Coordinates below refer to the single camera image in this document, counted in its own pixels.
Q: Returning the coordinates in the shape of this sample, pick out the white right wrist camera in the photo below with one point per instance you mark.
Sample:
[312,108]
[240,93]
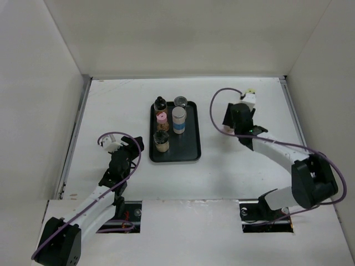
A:
[249,99]

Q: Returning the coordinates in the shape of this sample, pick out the black knob spice bottle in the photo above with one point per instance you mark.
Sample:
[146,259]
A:
[160,105]

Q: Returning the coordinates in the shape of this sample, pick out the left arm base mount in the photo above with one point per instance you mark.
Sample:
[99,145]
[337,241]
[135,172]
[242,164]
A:
[127,218]

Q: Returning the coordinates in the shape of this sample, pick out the black knob grinder bottle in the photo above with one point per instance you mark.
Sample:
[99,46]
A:
[161,140]

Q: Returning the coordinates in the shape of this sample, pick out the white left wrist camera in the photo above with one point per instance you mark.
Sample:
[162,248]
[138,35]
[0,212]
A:
[109,143]

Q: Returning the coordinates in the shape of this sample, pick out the pink cap spice bottle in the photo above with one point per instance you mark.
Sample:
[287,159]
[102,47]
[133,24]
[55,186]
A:
[162,121]

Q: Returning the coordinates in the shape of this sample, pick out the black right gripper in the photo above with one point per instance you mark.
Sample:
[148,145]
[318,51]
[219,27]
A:
[227,116]

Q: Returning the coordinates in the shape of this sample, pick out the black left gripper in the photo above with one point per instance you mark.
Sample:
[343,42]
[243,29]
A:
[131,147]

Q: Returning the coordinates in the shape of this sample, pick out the red label lid spice jar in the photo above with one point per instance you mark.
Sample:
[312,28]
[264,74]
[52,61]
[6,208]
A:
[228,129]

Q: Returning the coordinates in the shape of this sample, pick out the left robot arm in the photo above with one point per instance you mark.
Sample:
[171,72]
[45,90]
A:
[62,238]

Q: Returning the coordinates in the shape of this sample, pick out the yellow cap condiment bottle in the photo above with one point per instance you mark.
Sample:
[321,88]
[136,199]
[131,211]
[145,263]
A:
[250,91]

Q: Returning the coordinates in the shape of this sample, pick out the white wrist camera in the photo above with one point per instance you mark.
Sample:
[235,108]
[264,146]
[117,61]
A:
[249,99]
[109,143]

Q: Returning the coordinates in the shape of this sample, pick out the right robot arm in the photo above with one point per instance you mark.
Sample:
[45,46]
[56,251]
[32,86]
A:
[312,180]

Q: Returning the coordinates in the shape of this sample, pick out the silver lid blue label jar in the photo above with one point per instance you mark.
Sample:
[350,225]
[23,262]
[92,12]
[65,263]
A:
[179,118]

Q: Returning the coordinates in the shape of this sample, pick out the black rectangular tray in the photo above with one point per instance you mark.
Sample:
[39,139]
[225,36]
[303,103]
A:
[183,147]

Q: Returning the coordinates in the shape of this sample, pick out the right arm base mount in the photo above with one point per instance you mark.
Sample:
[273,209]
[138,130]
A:
[257,217]

